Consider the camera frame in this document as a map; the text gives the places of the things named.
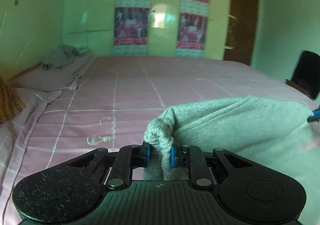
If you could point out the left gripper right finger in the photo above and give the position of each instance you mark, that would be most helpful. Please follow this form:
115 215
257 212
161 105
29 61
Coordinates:
197 162

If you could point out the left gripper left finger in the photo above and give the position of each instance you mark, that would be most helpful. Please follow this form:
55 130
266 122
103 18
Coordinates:
127 159

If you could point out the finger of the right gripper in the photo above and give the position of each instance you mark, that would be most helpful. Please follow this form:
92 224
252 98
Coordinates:
315 117

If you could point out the black chair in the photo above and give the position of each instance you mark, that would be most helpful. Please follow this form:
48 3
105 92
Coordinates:
305 77

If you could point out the pink checked bed sheet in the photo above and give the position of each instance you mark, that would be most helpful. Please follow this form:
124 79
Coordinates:
108 102

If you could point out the brown wooden door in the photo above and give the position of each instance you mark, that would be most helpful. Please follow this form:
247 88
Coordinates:
241 32

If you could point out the crumpled grey cloth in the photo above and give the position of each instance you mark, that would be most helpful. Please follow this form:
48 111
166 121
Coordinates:
63 55

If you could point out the orange striped pillow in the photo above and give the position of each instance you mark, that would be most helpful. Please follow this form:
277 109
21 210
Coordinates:
11 105

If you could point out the cream wardrobe with posters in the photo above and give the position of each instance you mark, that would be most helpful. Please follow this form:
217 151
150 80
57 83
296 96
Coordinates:
188 28

